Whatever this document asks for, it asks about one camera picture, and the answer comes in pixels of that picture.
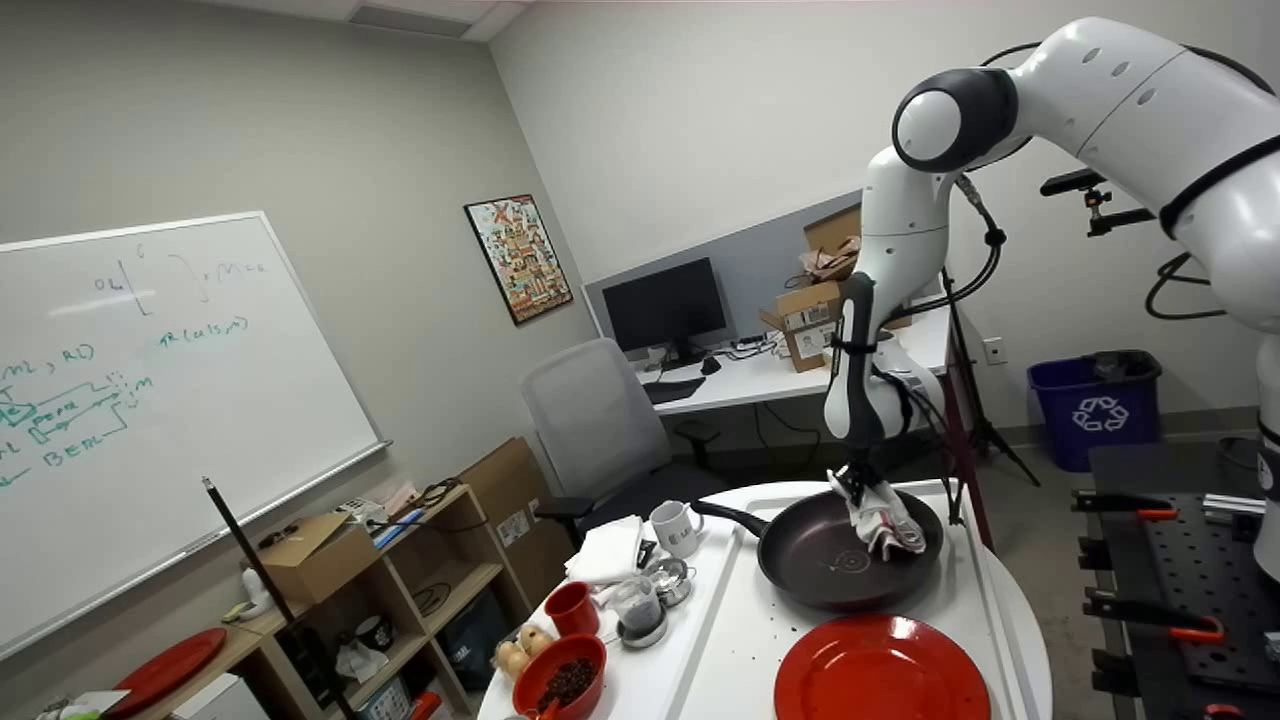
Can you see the red plate on shelf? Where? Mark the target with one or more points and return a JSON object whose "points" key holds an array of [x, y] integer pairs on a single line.
{"points": [[169, 669]]}

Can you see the cardboard box on shelf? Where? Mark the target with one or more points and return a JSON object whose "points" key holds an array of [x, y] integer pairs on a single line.
{"points": [[317, 556]]}

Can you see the wooden shelf unit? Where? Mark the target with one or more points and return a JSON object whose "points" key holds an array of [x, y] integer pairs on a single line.
{"points": [[383, 628]]}

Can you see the blue recycling bin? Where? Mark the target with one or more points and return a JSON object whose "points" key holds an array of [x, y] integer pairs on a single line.
{"points": [[1091, 403]]}

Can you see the black tripod stand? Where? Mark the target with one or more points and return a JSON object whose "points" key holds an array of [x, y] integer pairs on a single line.
{"points": [[992, 436]]}

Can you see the framed poster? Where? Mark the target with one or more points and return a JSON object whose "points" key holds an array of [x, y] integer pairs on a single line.
{"points": [[520, 253]]}

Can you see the dark frying pan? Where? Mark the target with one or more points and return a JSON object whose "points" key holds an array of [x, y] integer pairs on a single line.
{"points": [[817, 563]]}

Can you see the white desk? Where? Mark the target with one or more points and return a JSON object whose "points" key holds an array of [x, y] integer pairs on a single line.
{"points": [[931, 340]]}

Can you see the black workbench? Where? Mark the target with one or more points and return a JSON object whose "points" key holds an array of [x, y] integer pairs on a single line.
{"points": [[1188, 620]]}

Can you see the red mug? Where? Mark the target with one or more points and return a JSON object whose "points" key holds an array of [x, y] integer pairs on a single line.
{"points": [[575, 611]]}

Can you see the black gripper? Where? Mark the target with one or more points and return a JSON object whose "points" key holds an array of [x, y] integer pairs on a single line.
{"points": [[867, 460]]}

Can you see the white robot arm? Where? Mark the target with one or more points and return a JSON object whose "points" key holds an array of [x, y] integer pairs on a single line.
{"points": [[1184, 137]]}

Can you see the black camera on stand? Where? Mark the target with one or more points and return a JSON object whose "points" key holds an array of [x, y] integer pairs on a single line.
{"points": [[1071, 181]]}

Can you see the computer monitor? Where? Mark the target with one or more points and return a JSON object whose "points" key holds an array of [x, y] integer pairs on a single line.
{"points": [[664, 309]]}

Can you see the red bowl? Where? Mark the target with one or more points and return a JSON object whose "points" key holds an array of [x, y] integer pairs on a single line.
{"points": [[566, 682]]}

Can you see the round white table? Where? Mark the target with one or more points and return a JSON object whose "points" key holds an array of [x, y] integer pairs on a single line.
{"points": [[1013, 642]]}

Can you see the grey office chair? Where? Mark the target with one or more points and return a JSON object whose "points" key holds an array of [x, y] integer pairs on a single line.
{"points": [[607, 441]]}

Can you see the black pole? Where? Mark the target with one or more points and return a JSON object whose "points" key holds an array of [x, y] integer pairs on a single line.
{"points": [[295, 624]]}

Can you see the white towel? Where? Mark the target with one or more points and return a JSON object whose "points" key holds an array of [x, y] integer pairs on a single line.
{"points": [[878, 516]]}

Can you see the whiteboard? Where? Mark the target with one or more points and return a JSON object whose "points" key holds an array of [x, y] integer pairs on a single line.
{"points": [[153, 385]]}

